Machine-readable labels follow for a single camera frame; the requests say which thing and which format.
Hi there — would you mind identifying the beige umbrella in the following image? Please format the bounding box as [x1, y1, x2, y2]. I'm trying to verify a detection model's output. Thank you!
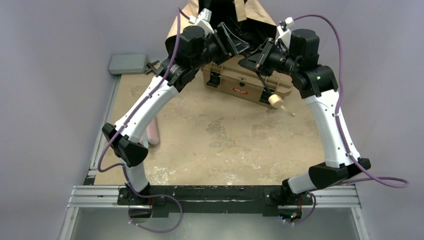
[165, 0, 284, 109]

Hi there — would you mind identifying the pink umbrella case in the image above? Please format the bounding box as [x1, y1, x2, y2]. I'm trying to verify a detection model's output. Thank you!
[141, 117, 160, 146]

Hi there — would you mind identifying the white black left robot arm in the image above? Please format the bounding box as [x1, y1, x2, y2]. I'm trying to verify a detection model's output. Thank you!
[101, 22, 250, 196]

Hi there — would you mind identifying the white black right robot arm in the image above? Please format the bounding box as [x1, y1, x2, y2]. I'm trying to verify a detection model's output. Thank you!
[238, 29, 371, 195]

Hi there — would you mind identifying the tan plastic toolbox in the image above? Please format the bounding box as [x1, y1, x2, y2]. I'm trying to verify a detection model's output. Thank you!
[200, 55, 294, 109]

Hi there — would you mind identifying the dark metal clamp tool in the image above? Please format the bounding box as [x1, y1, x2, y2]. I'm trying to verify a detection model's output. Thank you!
[144, 60, 160, 75]

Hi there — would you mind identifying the grey flat box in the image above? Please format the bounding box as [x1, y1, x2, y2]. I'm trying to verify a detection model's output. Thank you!
[108, 53, 148, 75]

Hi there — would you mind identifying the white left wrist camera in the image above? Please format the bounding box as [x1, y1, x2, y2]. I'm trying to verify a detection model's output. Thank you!
[188, 8, 214, 35]

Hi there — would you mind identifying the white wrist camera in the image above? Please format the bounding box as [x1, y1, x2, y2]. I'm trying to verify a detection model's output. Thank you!
[188, 8, 214, 35]
[275, 17, 294, 48]

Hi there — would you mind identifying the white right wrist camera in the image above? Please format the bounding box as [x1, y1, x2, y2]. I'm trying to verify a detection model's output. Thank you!
[275, 17, 294, 48]

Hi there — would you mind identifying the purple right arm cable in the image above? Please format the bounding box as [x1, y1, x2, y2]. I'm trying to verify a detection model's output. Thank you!
[293, 13, 410, 190]

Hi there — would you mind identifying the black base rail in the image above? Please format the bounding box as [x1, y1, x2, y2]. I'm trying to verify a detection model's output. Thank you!
[117, 185, 314, 218]

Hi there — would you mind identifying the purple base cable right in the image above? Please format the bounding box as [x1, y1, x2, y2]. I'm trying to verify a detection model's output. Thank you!
[281, 192, 317, 226]

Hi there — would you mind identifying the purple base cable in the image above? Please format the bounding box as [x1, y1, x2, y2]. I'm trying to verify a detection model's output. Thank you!
[119, 165, 184, 234]
[281, 192, 317, 226]

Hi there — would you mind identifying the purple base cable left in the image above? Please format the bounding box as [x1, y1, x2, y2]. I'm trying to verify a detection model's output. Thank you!
[119, 165, 184, 234]

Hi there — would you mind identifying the aluminium frame rail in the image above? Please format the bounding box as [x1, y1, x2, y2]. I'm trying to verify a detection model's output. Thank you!
[59, 75, 369, 240]

